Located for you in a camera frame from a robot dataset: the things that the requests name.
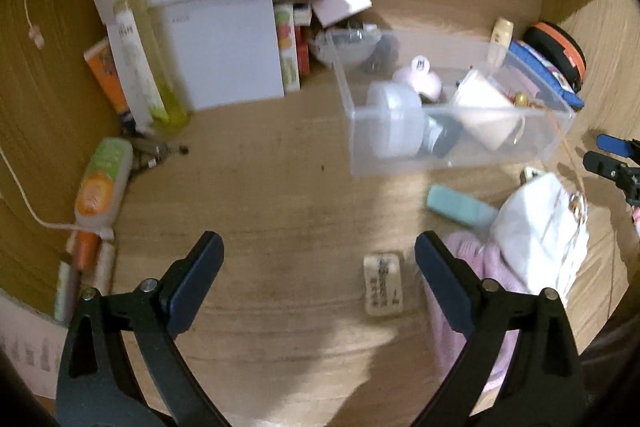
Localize white paper box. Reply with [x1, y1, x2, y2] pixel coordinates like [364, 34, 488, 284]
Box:
[92, 0, 286, 112]

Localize pink and white small box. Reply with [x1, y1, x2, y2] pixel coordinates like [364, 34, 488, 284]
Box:
[311, 0, 373, 28]

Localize clear plastic bowl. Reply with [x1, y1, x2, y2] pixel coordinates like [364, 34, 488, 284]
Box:
[307, 24, 383, 68]

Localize white drawstring pouch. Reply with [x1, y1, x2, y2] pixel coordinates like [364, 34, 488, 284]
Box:
[487, 172, 591, 305]

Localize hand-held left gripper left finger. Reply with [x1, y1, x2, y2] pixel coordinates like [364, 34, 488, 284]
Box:
[56, 231, 226, 427]

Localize black and orange round case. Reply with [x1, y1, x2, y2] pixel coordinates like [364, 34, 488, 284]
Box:
[522, 21, 587, 95]

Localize yellow-green tall bottle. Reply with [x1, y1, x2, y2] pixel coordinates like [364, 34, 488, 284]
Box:
[111, 0, 191, 128]

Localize clear plastic storage box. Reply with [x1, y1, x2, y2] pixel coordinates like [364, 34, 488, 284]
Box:
[326, 29, 577, 178]

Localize blue zip pouch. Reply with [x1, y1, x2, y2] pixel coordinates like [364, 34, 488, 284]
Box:
[509, 39, 585, 110]

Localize beige printed block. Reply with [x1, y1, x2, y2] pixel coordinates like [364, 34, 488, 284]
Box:
[363, 252, 404, 319]

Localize white squeeze tube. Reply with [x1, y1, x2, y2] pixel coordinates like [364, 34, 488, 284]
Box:
[106, 17, 157, 135]

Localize green and orange tube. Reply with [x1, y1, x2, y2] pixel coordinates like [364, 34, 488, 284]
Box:
[74, 137, 135, 235]

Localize wooden desktop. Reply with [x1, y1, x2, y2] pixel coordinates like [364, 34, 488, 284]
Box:
[40, 7, 632, 427]

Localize orange box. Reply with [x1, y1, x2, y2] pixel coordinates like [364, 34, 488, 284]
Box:
[83, 37, 132, 118]

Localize fruit printed box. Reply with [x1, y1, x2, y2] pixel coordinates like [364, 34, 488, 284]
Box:
[274, 3, 302, 94]

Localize orange-tipped marker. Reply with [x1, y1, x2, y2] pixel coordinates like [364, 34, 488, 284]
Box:
[72, 231, 101, 280]

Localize translucent white round jar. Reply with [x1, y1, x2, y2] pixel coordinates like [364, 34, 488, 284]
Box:
[366, 81, 428, 158]

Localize dark metal clips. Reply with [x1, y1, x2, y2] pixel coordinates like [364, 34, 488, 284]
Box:
[125, 136, 190, 170]

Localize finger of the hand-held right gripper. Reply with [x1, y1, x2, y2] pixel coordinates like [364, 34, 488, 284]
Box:
[596, 133, 640, 158]
[582, 150, 632, 180]

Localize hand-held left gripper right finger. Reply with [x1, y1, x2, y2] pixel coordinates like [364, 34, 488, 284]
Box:
[414, 231, 586, 427]

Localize white printed sheet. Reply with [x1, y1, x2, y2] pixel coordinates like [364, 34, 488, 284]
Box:
[0, 292, 68, 400]

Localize red box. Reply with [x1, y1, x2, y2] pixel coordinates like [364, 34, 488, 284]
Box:
[292, 2, 313, 76]

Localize white cable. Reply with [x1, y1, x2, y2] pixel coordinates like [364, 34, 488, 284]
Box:
[0, 147, 113, 239]

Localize white marker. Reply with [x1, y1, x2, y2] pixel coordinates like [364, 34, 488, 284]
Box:
[94, 239, 117, 293]

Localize cream plastic tub with lid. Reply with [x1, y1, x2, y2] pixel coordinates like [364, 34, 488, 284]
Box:
[450, 69, 526, 152]

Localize small cream bottle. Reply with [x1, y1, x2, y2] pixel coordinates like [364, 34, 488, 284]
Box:
[487, 17, 515, 68]

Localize pink knitted pouch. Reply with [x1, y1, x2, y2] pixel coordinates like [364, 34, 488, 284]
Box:
[425, 231, 531, 393]

